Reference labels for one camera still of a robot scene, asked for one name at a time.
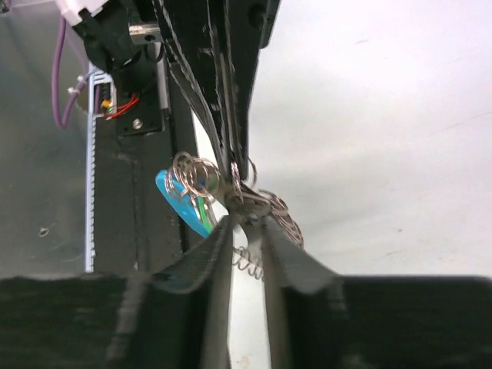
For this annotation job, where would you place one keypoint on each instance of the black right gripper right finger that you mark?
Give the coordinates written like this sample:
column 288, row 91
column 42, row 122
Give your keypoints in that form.
column 320, row 319

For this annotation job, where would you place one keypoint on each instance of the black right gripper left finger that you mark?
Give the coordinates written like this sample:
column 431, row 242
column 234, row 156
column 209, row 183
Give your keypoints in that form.
column 176, row 318

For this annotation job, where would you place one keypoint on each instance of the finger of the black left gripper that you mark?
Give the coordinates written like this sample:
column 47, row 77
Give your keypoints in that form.
column 186, row 30
column 238, row 31

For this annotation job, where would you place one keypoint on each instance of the green key tag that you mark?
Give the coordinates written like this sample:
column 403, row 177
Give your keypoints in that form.
column 206, row 213

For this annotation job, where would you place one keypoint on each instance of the large metal keyring blue handle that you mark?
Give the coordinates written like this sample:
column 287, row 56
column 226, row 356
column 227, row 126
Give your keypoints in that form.
column 189, row 177

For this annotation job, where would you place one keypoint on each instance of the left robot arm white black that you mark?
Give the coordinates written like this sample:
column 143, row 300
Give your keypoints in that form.
column 115, row 34

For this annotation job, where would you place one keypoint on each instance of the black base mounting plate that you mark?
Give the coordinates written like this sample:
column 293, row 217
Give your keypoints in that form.
column 134, row 226

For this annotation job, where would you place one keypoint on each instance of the grey slotted cable duct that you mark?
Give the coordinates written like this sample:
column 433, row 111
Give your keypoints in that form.
column 96, row 77

